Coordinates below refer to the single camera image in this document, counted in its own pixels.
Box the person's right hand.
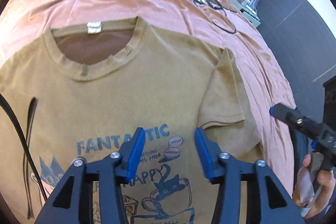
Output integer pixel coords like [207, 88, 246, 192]
[292, 152, 335, 219]

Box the black cable near lens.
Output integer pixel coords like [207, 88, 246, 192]
[0, 92, 48, 201]

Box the orange bed blanket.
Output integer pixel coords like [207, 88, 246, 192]
[1, 0, 295, 192]

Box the white bedside shelf with items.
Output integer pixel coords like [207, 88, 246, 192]
[230, 0, 261, 28]

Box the tan printed t-shirt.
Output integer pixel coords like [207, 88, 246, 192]
[1, 17, 260, 223]

